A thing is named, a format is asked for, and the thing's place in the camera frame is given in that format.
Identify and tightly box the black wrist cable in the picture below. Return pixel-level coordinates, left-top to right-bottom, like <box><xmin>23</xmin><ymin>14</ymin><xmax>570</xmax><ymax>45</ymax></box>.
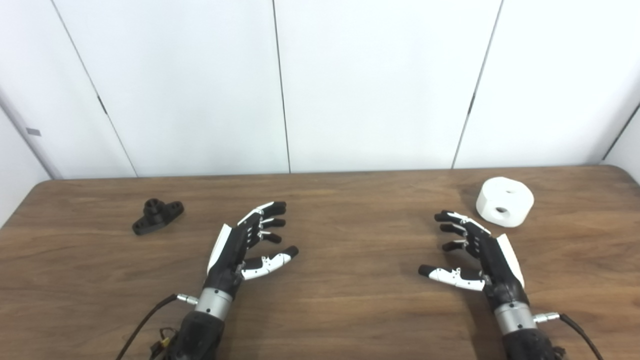
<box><xmin>116</xmin><ymin>294</ymin><xmax>199</xmax><ymax>360</ymax></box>
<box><xmin>533</xmin><ymin>312</ymin><xmax>604</xmax><ymax>360</ymax></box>

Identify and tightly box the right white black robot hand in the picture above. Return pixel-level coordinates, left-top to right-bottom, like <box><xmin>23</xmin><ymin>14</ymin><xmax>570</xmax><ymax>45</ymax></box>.
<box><xmin>418</xmin><ymin>210</ymin><xmax>530</xmax><ymax>312</ymax></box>

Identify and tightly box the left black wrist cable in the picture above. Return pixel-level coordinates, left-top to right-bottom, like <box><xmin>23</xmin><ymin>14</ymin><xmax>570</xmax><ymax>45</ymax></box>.
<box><xmin>116</xmin><ymin>294</ymin><xmax>199</xmax><ymax>360</ymax></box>

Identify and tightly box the round white piece with holes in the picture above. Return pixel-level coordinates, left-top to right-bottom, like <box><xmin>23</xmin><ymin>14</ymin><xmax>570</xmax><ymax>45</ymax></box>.
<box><xmin>475</xmin><ymin>177</ymin><xmax>535</xmax><ymax>228</ymax></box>

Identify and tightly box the black flanged holder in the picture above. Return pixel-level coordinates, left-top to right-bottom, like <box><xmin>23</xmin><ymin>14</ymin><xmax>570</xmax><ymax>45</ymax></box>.
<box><xmin>132</xmin><ymin>198</ymin><xmax>185</xmax><ymax>236</ymax></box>

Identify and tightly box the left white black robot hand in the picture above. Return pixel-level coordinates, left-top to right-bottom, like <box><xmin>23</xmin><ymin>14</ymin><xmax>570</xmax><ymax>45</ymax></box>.
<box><xmin>205</xmin><ymin>201</ymin><xmax>300</xmax><ymax>300</ymax></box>

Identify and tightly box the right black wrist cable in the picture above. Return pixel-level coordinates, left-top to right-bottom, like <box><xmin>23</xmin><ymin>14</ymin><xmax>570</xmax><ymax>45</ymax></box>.
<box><xmin>533</xmin><ymin>312</ymin><xmax>604</xmax><ymax>360</ymax></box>

